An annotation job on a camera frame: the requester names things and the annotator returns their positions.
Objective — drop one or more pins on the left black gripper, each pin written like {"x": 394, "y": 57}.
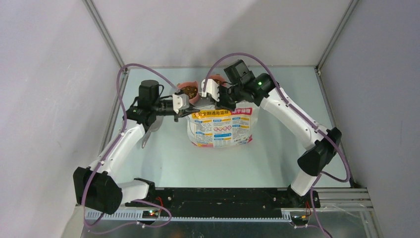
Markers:
{"x": 183, "y": 112}

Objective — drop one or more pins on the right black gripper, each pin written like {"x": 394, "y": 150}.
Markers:
{"x": 221, "y": 104}

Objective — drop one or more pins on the cat food bag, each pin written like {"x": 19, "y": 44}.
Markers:
{"x": 212, "y": 128}

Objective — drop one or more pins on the metal food scoop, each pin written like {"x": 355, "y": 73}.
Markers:
{"x": 153, "y": 128}

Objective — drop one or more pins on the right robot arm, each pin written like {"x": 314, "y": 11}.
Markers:
{"x": 264, "y": 91}

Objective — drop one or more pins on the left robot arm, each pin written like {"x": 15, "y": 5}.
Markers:
{"x": 96, "y": 186}

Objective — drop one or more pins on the pink bowl with kibble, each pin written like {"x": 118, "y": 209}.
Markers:
{"x": 191, "y": 89}

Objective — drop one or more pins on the empty pink bowl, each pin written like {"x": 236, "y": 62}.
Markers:
{"x": 218, "y": 79}

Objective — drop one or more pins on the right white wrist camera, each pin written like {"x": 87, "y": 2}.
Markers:
{"x": 210, "y": 89}

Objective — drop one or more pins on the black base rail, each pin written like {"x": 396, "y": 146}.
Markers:
{"x": 231, "y": 203}

